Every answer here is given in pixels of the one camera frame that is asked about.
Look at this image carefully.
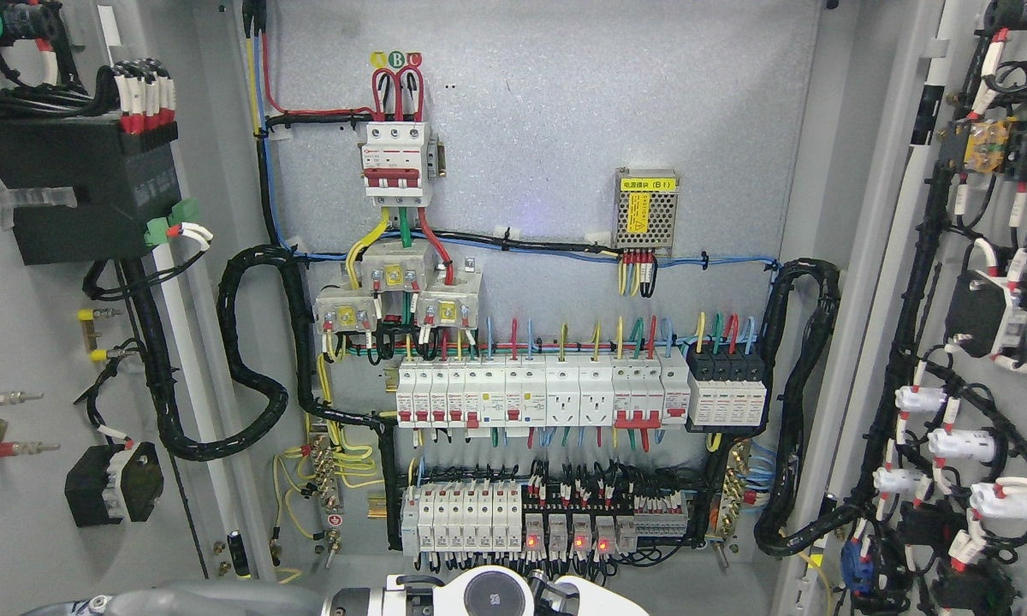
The grey cabinet door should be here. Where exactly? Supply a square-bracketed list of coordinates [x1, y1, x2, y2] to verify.
[756, 1, 1027, 615]
[0, 1, 259, 615]

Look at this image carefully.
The grey current transformers cluster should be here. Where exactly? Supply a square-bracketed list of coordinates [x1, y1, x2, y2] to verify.
[313, 239, 482, 335]

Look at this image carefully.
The white socket breaker row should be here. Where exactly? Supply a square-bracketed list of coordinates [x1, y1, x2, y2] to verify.
[395, 353, 692, 437]

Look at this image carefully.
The metal mesh power supply module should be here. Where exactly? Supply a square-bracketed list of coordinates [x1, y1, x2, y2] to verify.
[611, 167, 680, 254]

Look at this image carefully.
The red main circuit breaker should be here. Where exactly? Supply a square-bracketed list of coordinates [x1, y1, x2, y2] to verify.
[360, 121, 436, 208]

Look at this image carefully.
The lower relay terminal row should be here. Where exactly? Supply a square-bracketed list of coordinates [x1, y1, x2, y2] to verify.
[400, 460, 697, 582]

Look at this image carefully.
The black surge protector block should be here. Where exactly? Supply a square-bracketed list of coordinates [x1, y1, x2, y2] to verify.
[686, 346, 767, 434]

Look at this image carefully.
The black digital power meter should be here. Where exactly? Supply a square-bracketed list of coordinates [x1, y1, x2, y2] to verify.
[0, 113, 181, 265]

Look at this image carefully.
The left black cable conduit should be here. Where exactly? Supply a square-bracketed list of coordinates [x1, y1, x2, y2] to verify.
[124, 245, 400, 463]

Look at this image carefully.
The black cable conduit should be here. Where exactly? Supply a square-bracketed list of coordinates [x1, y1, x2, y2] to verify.
[124, 245, 400, 463]
[753, 258, 843, 559]

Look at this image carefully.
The right black cable conduit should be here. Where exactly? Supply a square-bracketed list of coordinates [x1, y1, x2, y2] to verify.
[753, 258, 843, 559]

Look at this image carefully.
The yellow terminal post block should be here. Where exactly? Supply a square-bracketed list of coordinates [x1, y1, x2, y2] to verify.
[76, 308, 141, 364]

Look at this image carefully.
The rotary selector switch left door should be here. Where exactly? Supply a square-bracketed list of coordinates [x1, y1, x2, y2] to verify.
[64, 442, 163, 527]

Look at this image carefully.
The red terminal post block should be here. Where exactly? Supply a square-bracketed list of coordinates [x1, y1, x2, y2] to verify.
[0, 390, 62, 459]

